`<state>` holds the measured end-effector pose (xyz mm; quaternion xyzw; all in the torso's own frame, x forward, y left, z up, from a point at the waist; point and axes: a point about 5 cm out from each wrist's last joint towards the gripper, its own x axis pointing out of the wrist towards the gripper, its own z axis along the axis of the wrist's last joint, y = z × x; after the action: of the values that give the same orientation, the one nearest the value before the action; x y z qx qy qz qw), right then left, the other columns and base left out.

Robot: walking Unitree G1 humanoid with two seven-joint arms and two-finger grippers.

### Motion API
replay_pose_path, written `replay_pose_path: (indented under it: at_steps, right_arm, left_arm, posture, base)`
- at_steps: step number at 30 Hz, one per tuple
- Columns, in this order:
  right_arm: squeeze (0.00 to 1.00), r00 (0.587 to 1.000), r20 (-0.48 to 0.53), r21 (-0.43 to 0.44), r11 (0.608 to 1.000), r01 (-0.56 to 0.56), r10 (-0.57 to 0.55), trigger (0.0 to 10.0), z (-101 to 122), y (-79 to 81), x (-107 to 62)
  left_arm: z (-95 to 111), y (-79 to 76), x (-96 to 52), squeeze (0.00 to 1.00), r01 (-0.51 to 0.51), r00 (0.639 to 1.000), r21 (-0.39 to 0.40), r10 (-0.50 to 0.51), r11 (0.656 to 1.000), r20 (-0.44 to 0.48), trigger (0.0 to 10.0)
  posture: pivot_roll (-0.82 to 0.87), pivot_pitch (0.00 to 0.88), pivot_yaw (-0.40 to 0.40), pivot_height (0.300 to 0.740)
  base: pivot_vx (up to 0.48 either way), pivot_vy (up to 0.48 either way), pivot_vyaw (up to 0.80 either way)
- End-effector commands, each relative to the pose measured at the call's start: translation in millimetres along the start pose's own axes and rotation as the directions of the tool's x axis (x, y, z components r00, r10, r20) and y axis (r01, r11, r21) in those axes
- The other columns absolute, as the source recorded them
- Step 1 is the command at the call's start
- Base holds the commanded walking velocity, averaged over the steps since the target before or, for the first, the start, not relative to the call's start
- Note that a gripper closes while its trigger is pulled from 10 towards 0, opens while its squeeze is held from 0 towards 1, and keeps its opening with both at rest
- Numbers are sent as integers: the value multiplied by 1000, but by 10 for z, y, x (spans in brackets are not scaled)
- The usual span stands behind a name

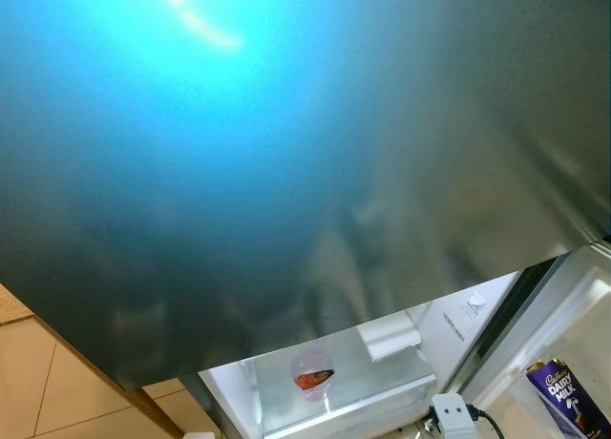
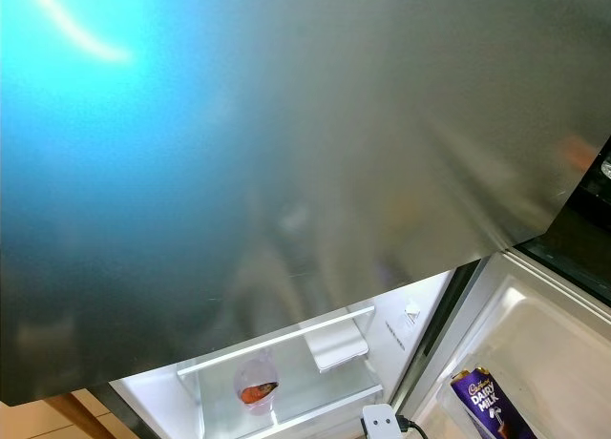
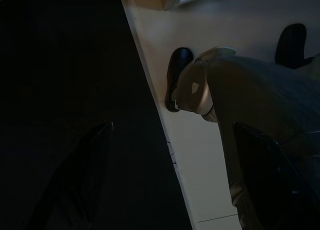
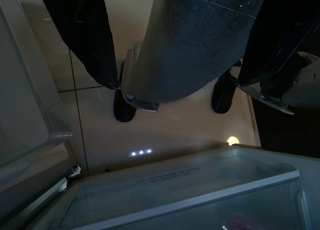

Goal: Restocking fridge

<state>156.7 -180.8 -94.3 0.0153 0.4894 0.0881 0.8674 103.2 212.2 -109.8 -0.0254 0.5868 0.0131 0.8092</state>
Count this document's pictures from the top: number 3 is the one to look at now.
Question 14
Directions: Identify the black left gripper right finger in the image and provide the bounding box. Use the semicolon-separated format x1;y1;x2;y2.
233;121;320;230

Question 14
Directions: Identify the black left robot foot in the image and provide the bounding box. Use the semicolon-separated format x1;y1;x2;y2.
165;46;195;113

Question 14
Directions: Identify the black floor mat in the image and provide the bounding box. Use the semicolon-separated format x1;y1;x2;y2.
0;0;195;230

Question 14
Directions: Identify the black right robot foot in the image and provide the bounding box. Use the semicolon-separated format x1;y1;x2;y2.
274;23;308;70

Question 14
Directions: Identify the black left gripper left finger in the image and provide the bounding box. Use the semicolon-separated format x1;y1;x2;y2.
24;121;115;230

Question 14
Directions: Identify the black robot foot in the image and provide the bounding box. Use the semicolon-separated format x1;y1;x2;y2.
274;23;308;70
165;46;195;113

